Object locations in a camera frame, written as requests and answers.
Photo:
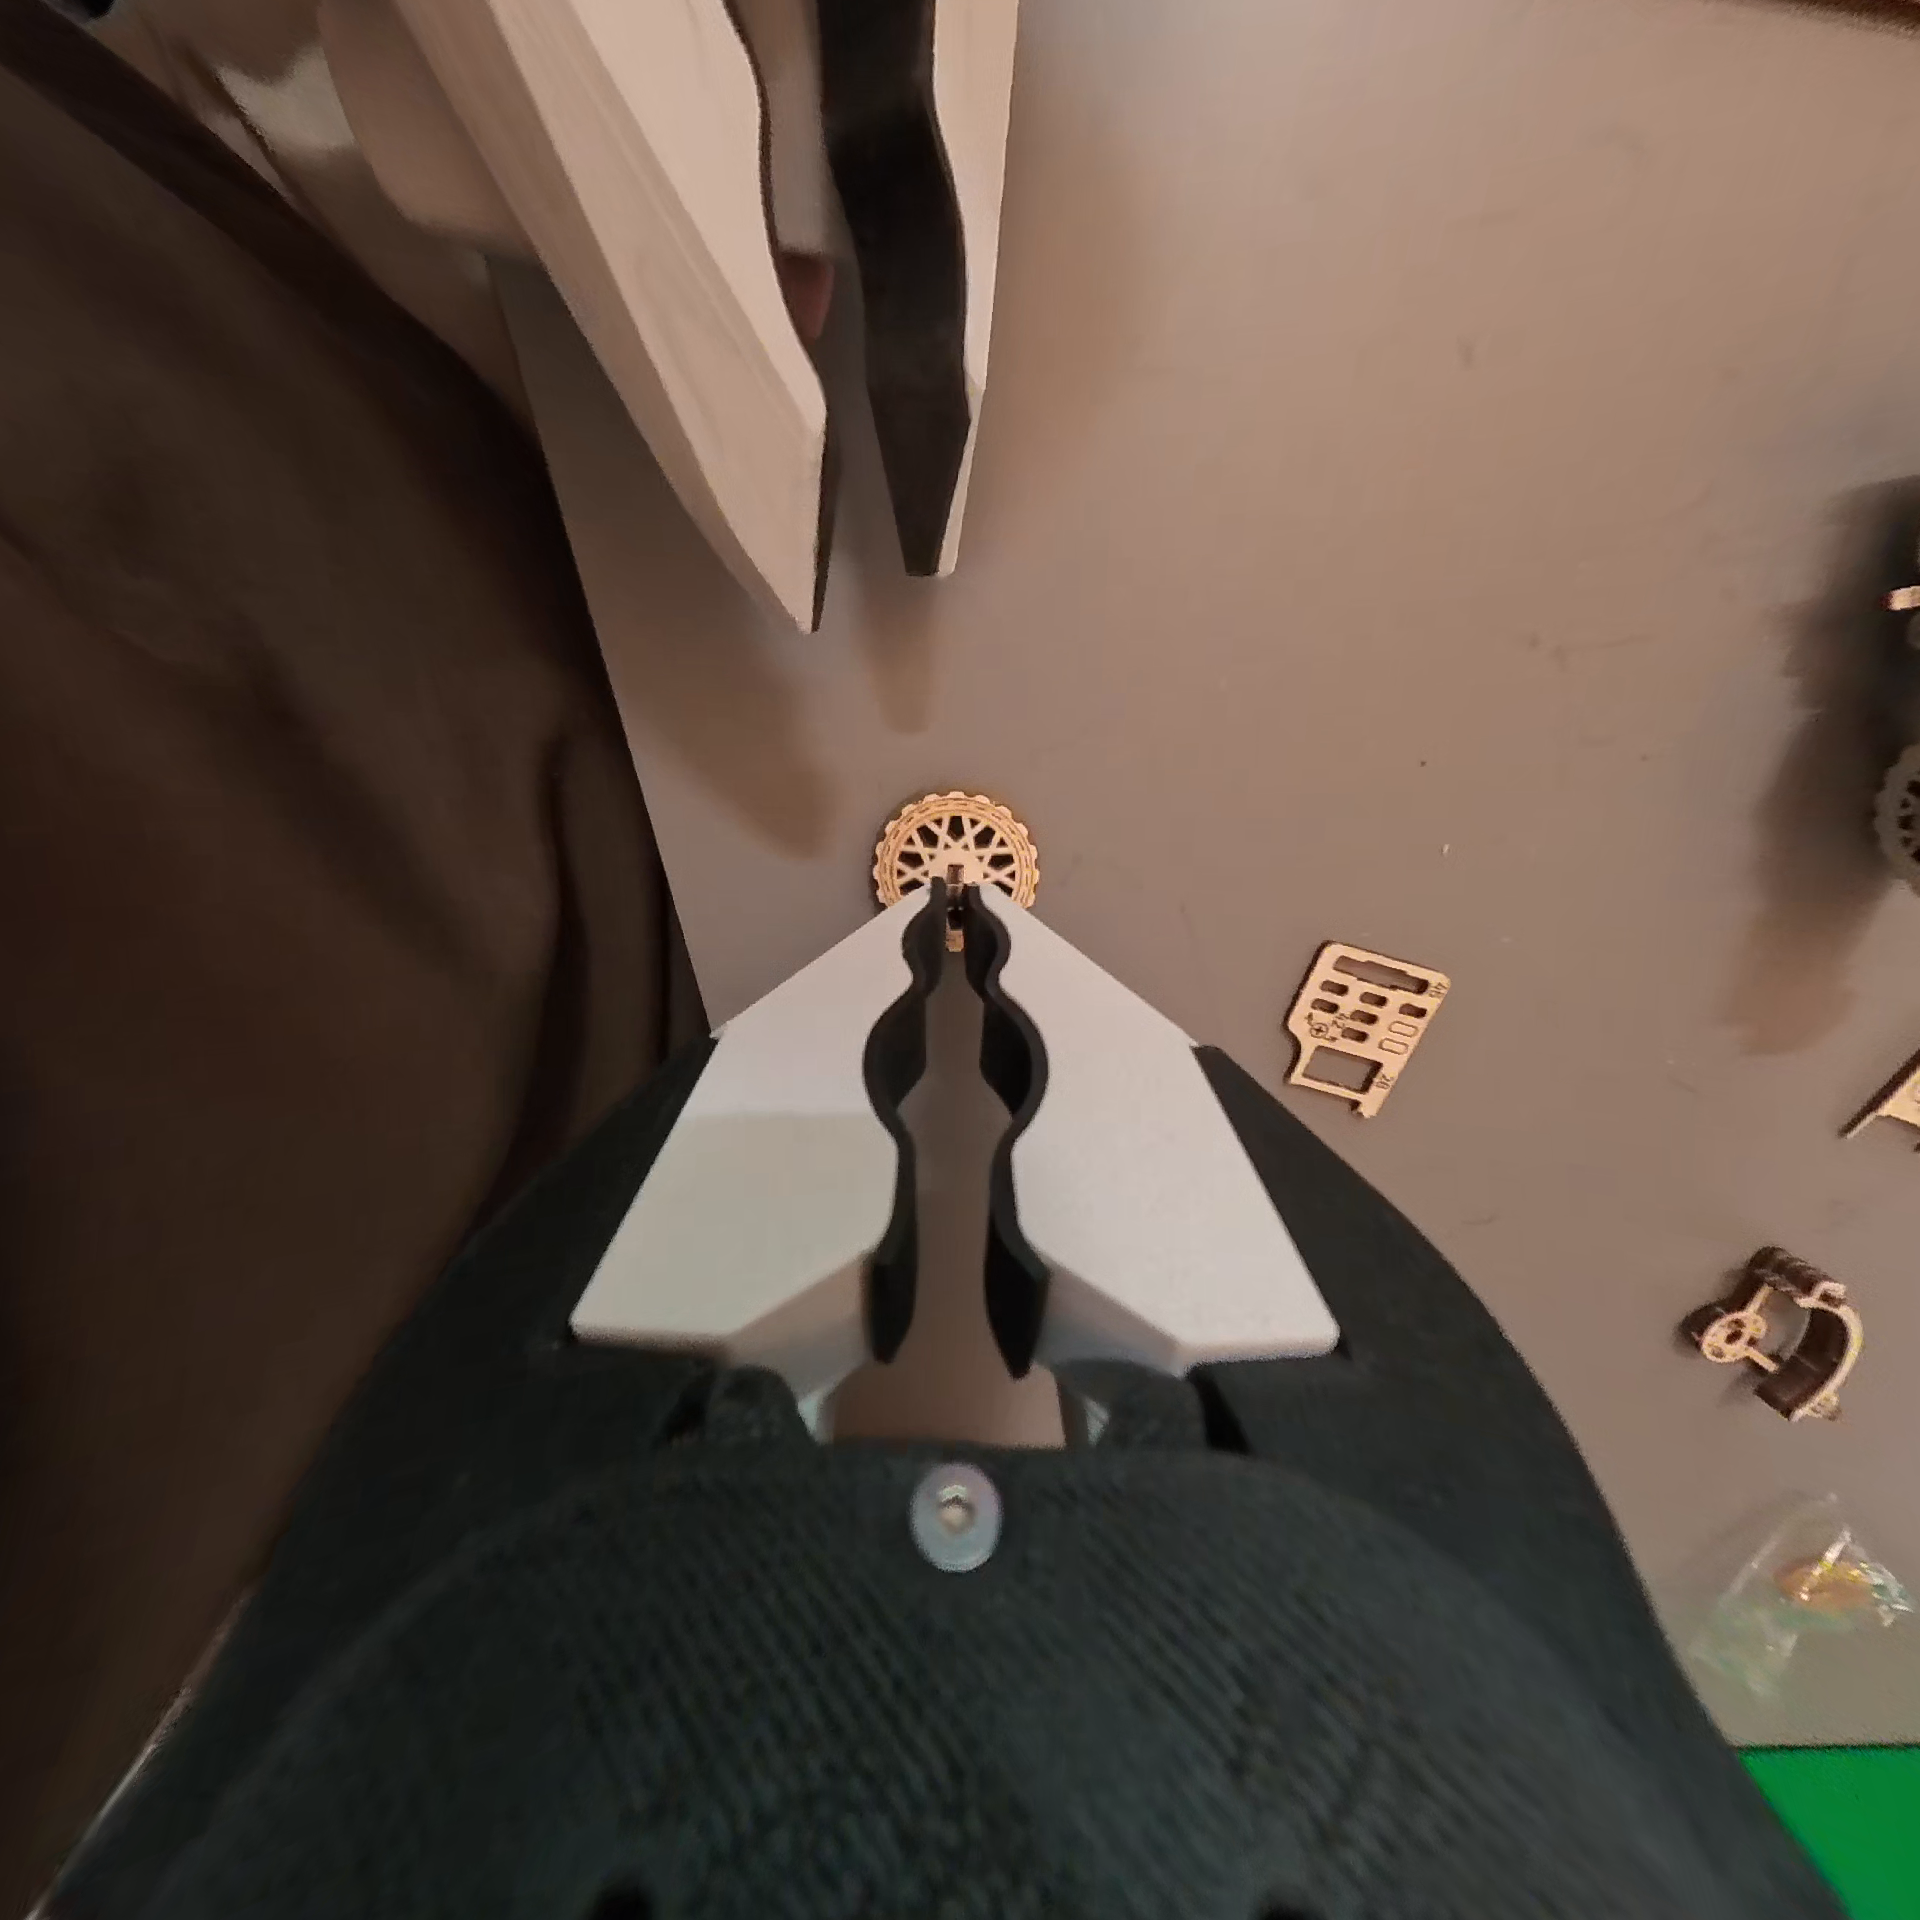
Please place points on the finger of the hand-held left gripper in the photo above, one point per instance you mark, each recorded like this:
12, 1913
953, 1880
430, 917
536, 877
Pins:
914, 330
646, 270

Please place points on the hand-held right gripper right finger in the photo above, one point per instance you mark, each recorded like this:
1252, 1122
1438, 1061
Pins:
1170, 1201

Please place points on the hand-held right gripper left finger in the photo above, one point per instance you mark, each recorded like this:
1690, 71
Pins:
751, 1170

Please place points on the wooden gear wheel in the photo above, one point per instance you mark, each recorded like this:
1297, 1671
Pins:
932, 845

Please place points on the grey desk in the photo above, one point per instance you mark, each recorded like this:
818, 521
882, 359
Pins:
1350, 450

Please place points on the flat wooden grille piece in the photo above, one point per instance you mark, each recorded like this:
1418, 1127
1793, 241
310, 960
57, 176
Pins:
1359, 1036

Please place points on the person's brown clothing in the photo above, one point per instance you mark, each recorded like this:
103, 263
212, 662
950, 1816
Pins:
224, 901

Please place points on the small wooden curved assembly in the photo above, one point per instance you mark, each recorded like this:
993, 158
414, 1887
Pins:
1785, 1335

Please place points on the small wooden triangle piece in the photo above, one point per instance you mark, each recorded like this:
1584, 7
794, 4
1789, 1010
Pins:
1897, 1106

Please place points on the clear plastic bag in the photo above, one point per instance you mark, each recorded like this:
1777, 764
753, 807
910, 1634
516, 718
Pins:
1809, 1599

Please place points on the wooden model vehicle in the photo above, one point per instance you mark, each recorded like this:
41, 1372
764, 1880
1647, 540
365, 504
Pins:
1894, 810

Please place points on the green board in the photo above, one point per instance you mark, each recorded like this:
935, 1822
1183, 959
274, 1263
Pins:
1838, 1839

